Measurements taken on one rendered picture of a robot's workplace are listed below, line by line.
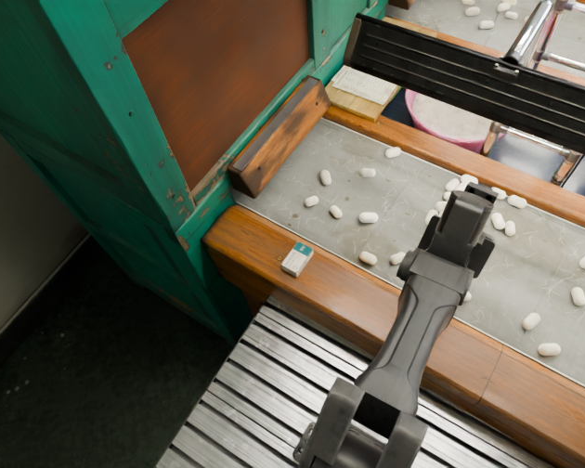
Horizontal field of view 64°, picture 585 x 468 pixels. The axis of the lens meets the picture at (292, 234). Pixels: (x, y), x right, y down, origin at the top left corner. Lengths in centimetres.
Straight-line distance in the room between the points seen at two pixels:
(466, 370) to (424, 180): 41
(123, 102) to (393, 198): 58
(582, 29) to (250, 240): 102
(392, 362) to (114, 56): 48
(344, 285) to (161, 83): 47
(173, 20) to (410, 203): 58
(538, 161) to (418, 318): 77
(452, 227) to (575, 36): 92
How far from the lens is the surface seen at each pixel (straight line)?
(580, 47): 145
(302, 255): 89
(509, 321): 94
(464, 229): 64
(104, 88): 66
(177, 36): 75
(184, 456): 96
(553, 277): 101
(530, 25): 80
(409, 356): 50
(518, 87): 74
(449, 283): 59
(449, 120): 118
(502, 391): 87
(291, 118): 100
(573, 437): 89
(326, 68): 117
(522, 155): 124
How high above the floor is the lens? 157
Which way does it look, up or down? 59 degrees down
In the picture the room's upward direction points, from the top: 9 degrees counter-clockwise
